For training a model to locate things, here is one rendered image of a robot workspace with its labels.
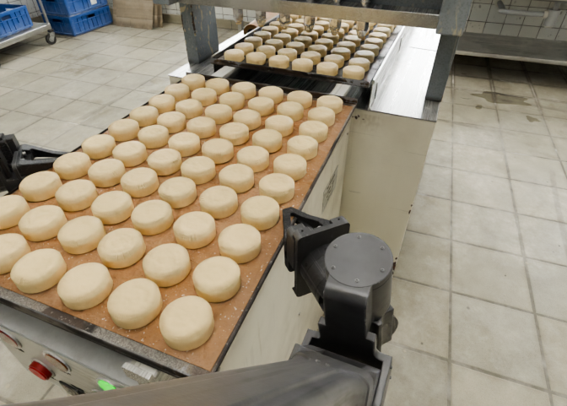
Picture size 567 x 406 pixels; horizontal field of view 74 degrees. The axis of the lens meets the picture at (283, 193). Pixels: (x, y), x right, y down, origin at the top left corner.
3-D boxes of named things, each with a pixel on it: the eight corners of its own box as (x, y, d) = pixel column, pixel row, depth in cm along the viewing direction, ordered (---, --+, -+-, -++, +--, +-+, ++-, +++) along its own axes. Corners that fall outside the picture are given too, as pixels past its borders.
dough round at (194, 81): (197, 80, 86) (196, 71, 84) (210, 86, 83) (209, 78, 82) (178, 86, 83) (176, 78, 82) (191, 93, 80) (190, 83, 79)
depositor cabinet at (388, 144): (307, 130, 249) (314, -12, 197) (418, 153, 228) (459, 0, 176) (206, 271, 157) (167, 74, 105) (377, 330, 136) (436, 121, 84)
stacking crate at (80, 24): (88, 19, 463) (82, 2, 450) (114, 23, 451) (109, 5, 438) (47, 33, 419) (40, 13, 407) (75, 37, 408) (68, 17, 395)
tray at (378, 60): (368, 88, 83) (369, 81, 82) (210, 63, 95) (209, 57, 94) (406, 20, 126) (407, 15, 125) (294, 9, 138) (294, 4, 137)
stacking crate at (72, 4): (81, 2, 450) (75, -17, 437) (108, 4, 439) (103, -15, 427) (40, 13, 406) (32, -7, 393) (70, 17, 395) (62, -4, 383)
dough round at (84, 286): (94, 316, 38) (88, 304, 37) (52, 305, 39) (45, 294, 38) (122, 278, 42) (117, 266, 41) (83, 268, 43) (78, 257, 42)
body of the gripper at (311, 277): (342, 211, 43) (380, 256, 38) (335, 270, 49) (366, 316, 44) (289, 227, 41) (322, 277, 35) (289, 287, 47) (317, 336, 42)
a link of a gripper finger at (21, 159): (84, 169, 66) (24, 182, 63) (70, 133, 62) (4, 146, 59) (86, 191, 61) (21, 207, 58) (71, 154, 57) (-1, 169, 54)
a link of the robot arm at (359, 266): (283, 397, 35) (378, 437, 32) (259, 338, 27) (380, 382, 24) (326, 291, 43) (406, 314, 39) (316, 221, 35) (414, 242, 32)
